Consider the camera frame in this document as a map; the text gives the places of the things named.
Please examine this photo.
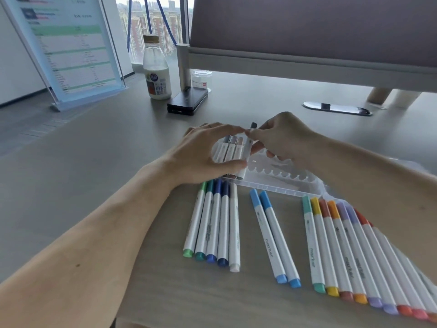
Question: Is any person's right hand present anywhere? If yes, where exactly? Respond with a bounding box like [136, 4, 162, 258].
[244, 111, 319, 164]

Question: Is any person's left hand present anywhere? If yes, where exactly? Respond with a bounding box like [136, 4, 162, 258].
[163, 123, 249, 185]

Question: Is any brown-ended white marker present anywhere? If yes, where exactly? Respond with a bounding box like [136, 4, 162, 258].
[220, 134, 232, 178]

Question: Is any black-ended white marker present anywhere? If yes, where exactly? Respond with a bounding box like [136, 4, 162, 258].
[227, 136, 239, 179]

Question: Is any clear plastic marker case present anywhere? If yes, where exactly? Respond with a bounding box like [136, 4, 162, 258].
[211, 131, 431, 200]

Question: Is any tan-ended white marker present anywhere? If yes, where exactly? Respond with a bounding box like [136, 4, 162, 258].
[234, 137, 247, 180]

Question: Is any blue-ended white marker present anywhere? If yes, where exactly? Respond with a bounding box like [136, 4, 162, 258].
[206, 179, 223, 264]

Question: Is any navy-ended white marker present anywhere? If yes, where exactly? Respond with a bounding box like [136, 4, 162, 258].
[217, 180, 230, 268]

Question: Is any sky-blue-ended white marker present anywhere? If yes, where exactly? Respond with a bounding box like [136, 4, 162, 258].
[249, 189, 289, 284]
[259, 191, 302, 289]

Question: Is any mint-ended white marker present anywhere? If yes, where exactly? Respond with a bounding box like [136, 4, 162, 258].
[302, 195, 326, 293]

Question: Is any dusty-pink-ended white marker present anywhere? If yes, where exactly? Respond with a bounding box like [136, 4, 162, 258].
[318, 199, 355, 302]

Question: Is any orange-tipped white marker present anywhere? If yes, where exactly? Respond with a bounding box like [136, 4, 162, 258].
[327, 200, 369, 304]

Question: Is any lavender-ended white marker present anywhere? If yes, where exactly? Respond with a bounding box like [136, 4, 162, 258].
[336, 202, 384, 309]

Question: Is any red-tipped white marker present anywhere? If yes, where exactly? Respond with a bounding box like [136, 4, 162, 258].
[355, 210, 414, 317]

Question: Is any pink-ended white marker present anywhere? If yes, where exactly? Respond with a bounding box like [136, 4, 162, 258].
[367, 220, 429, 321]

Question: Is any copper-ended white marker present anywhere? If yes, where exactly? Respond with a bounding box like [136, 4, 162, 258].
[375, 228, 437, 323]

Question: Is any purple-ended white marker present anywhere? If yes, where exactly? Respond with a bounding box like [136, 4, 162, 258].
[392, 246, 437, 304]

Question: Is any person's left forearm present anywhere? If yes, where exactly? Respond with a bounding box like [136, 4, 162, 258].
[0, 160, 182, 328]

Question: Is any person's right forearm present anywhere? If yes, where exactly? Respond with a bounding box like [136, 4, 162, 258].
[305, 131, 437, 284]

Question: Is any black rectangular power bank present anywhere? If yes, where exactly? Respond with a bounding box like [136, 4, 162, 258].
[166, 87, 209, 116]

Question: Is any grey desk shelf riser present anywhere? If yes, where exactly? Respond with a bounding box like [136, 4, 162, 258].
[176, 43, 437, 94]

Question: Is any small clear jar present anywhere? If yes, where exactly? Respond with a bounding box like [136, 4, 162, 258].
[190, 70, 213, 92]

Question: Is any white milk bottle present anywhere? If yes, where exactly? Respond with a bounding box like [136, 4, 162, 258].
[142, 34, 172, 101]

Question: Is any brown paper cup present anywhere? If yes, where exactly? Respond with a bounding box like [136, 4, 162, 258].
[367, 87, 391, 106]

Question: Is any grey desk divider shelf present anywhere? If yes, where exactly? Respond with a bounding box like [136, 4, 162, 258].
[189, 0, 437, 69]

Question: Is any white paper cup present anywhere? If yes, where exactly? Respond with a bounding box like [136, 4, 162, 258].
[389, 89, 422, 109]

